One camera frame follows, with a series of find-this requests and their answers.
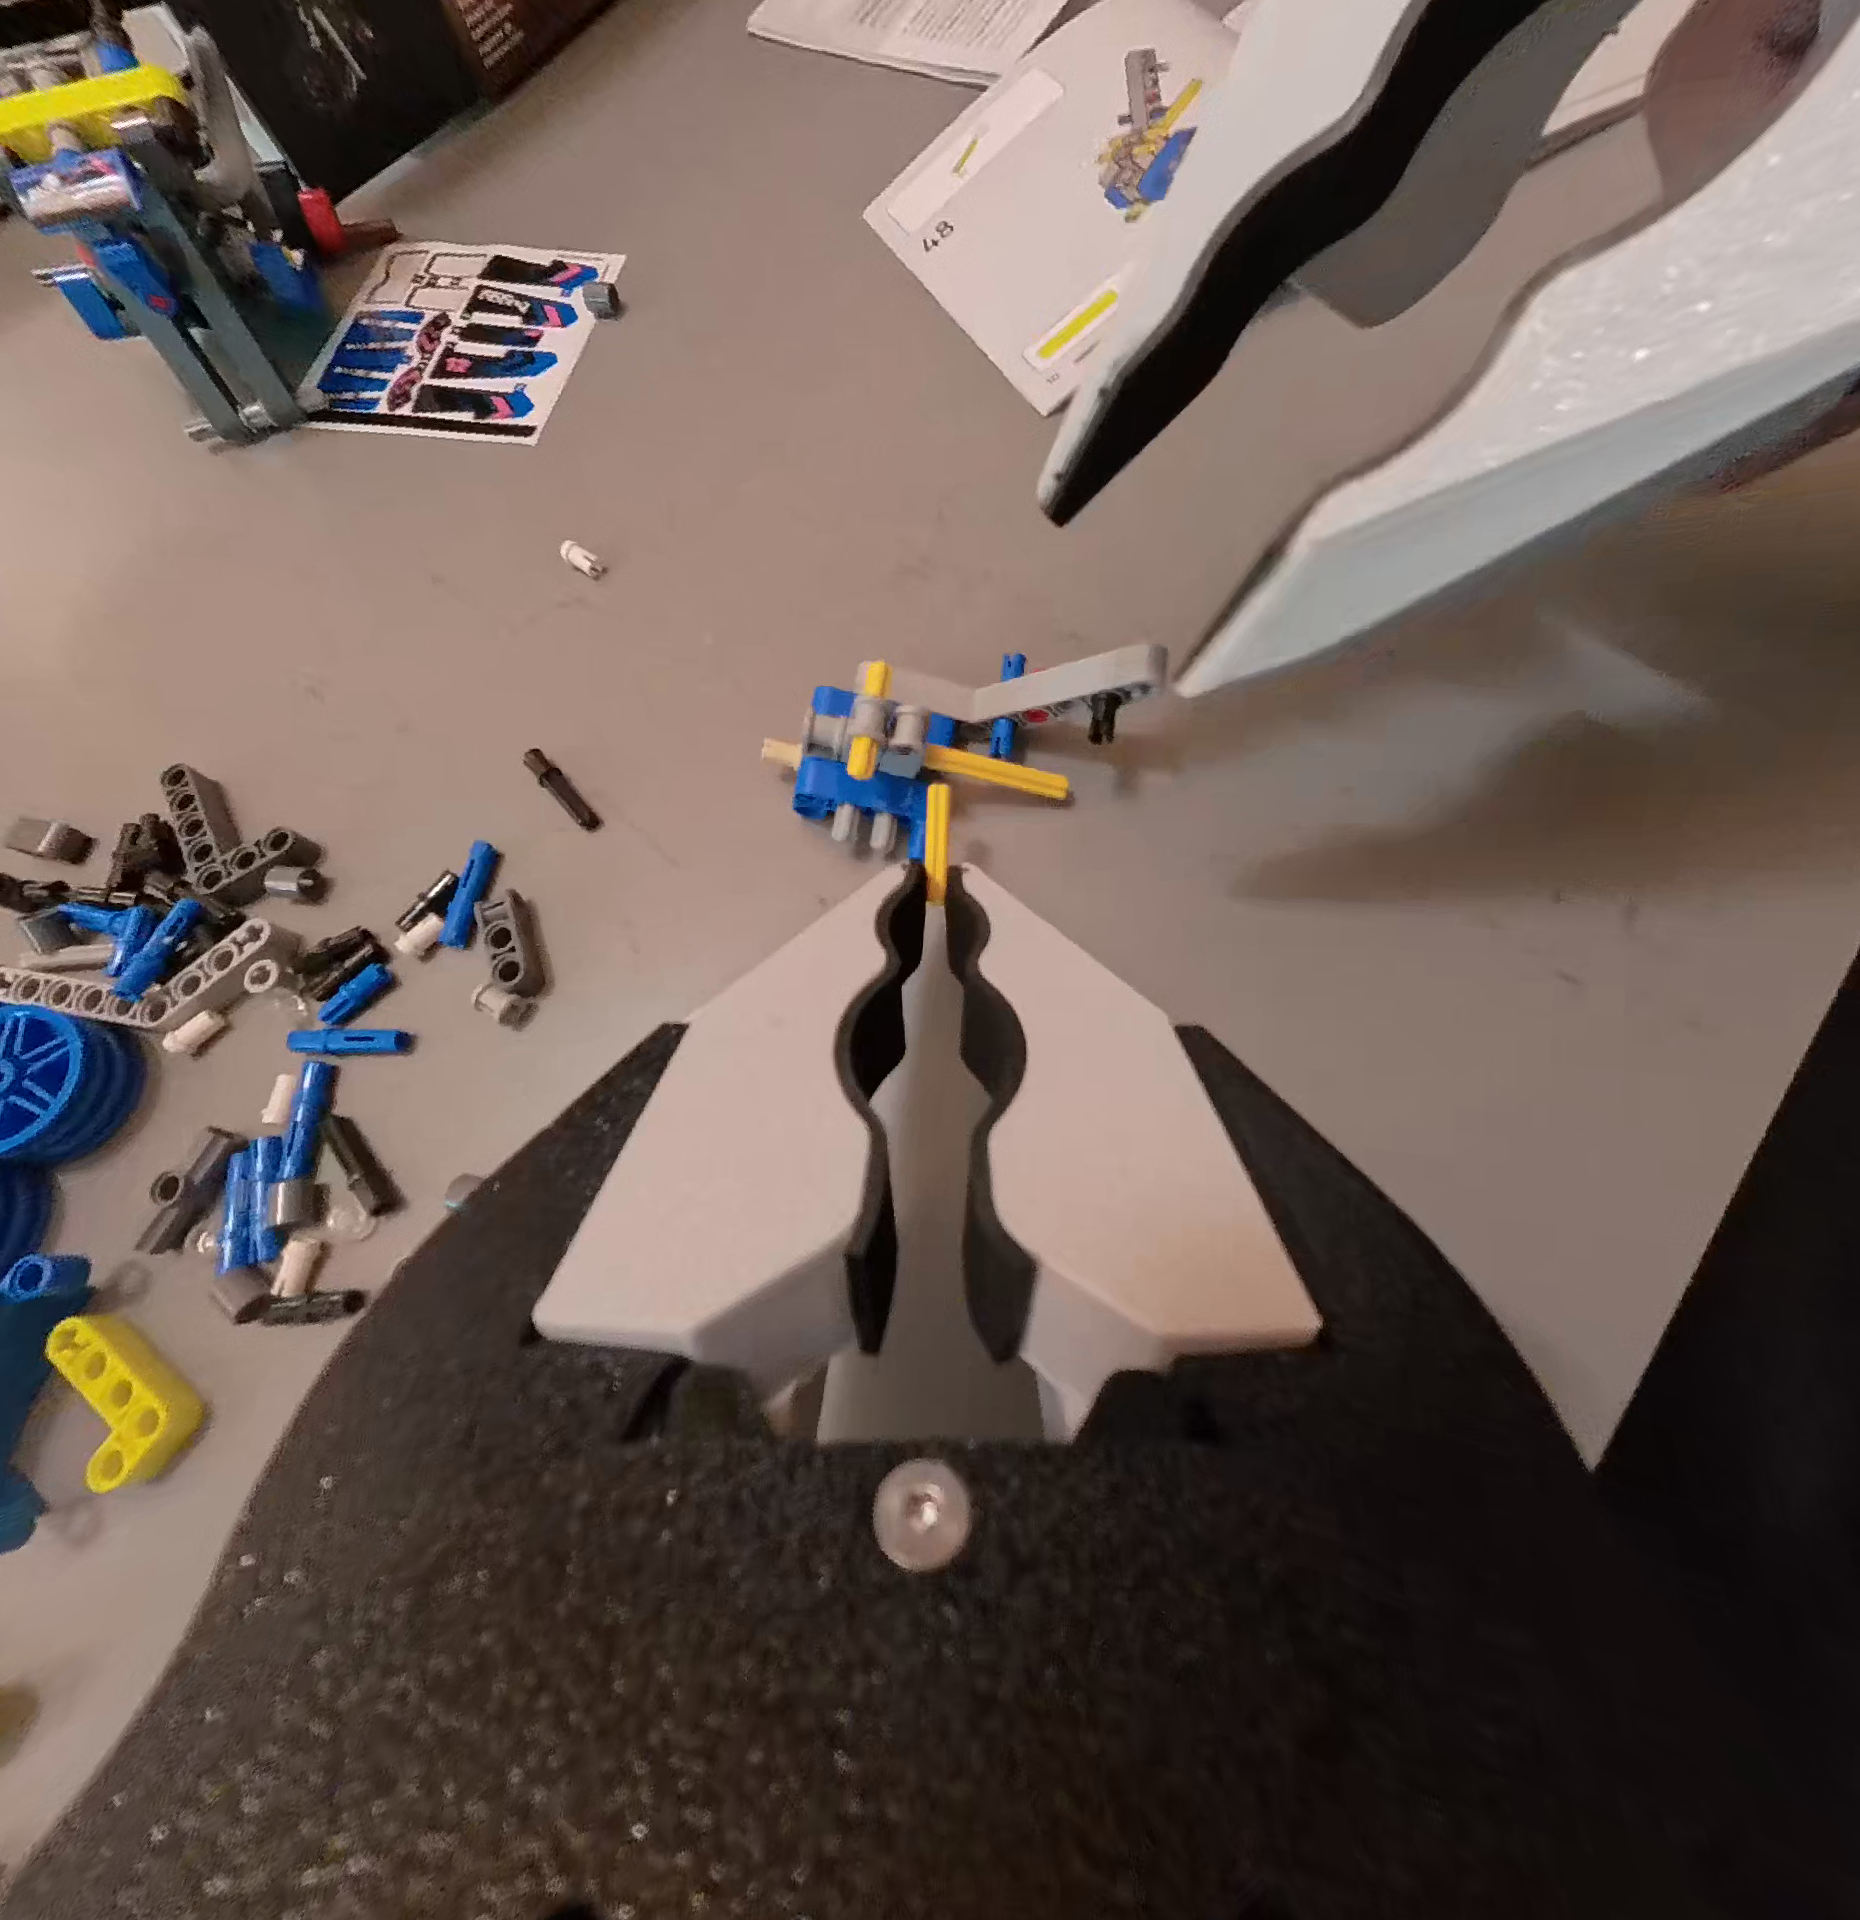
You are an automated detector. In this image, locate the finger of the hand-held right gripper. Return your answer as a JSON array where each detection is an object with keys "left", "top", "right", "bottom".
[
  {"left": 1041, "top": 0, "right": 1620, "bottom": 525},
  {"left": 1171, "top": 91, "right": 1860, "bottom": 704}
]

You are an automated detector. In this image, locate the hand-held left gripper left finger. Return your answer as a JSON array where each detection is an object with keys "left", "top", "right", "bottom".
[{"left": 534, "top": 865, "right": 931, "bottom": 1446}]

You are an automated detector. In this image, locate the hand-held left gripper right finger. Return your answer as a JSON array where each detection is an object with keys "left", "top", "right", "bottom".
[{"left": 948, "top": 865, "right": 1327, "bottom": 1446}]

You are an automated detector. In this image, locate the small blue grey lego assembly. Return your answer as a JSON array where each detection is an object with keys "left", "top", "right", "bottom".
[{"left": 757, "top": 643, "right": 1171, "bottom": 908}]

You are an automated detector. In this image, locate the pile of lego pieces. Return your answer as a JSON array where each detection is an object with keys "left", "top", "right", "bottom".
[{"left": 0, "top": 765, "right": 552, "bottom": 1567}]

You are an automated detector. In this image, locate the lego sticker sheet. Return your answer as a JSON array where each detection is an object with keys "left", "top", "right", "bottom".
[{"left": 308, "top": 240, "right": 630, "bottom": 452}]

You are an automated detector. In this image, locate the dark cardboard lego box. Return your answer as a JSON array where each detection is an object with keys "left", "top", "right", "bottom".
[{"left": 169, "top": 0, "right": 621, "bottom": 208}]

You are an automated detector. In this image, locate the partly built lego vehicle chassis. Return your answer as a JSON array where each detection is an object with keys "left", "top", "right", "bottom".
[{"left": 0, "top": 0, "right": 399, "bottom": 452}]

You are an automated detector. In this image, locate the person's right hand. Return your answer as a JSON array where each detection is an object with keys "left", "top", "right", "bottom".
[{"left": 1649, "top": 0, "right": 1860, "bottom": 212}]

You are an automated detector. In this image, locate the white printed paper leaflet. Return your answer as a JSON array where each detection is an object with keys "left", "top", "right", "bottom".
[{"left": 749, "top": 0, "right": 1075, "bottom": 84}]

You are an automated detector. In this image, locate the person's dark clothing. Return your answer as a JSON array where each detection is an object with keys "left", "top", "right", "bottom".
[{"left": 1592, "top": 884, "right": 1860, "bottom": 1920}]

